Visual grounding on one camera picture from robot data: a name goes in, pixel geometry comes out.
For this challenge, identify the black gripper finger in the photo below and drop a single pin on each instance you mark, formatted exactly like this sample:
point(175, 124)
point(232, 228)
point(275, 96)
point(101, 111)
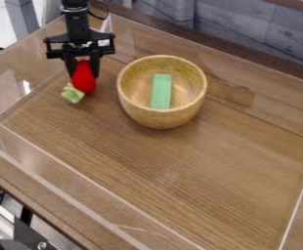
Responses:
point(95, 62)
point(71, 63)

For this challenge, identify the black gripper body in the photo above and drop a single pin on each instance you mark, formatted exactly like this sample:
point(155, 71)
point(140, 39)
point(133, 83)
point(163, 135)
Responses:
point(60, 46)

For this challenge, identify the red plush fruit green stem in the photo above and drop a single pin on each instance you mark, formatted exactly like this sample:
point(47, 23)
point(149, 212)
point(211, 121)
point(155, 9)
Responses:
point(81, 84)

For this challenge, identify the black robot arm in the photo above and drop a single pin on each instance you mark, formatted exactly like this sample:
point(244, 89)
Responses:
point(76, 12)

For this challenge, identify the wooden bowl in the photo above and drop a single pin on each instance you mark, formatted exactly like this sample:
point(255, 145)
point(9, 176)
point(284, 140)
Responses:
point(189, 86)

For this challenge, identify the green rectangular block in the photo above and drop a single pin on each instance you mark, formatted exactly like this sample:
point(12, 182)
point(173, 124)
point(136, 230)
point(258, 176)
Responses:
point(160, 91)

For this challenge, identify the black table leg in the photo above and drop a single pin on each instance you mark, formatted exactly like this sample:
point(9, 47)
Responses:
point(25, 217)

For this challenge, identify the clear acrylic tray walls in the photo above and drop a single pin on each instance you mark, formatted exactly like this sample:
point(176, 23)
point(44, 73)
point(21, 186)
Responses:
point(215, 185)

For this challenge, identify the black bracket with screw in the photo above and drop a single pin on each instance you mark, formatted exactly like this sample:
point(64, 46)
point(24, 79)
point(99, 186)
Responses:
point(27, 236)

